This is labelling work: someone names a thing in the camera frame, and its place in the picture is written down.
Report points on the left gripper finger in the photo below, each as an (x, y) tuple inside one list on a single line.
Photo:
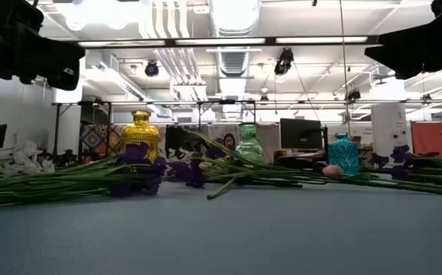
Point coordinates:
[(52, 61)]

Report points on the black computer monitor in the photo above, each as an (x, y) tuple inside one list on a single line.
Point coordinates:
[(300, 133)]

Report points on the colourful patterned quilt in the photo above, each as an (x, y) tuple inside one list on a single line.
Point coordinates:
[(95, 139)]

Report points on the yellow glass vase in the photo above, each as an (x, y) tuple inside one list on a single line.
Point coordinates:
[(140, 133)]

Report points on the black ceiling camera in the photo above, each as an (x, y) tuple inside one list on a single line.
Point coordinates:
[(354, 94), (151, 69), (284, 61)]

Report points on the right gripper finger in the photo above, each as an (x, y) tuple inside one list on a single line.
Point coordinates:
[(412, 49)]

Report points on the blue glass vase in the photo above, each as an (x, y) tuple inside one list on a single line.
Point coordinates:
[(343, 154)]

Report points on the white artificial flower bunch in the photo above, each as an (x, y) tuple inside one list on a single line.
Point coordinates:
[(177, 153), (24, 158)]

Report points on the person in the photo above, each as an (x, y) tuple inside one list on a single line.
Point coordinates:
[(229, 141)]

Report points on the orange partition panel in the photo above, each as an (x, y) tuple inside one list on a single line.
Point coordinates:
[(433, 137)]

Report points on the green glass vase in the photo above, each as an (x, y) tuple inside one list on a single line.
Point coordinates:
[(249, 147)]

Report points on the white pillar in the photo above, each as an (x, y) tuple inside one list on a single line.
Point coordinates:
[(389, 126)]

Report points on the black partition panel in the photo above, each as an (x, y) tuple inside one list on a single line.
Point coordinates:
[(177, 137)]

